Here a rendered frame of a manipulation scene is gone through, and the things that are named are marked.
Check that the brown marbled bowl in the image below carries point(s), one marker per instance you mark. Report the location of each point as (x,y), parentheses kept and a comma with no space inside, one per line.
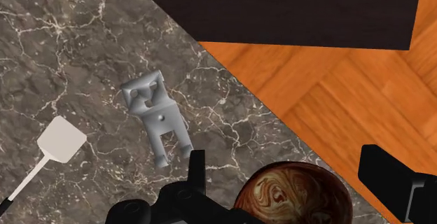
(293,196)

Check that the grey blocky robot figure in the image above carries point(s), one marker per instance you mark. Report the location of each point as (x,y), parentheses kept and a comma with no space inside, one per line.
(153,109)

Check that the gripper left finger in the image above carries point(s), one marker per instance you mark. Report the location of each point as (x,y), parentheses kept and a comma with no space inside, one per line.
(186,199)

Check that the white spatula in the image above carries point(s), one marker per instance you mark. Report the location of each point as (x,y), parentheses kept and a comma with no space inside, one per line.
(60,139)

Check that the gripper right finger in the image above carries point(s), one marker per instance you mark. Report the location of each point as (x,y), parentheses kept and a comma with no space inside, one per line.
(392,179)

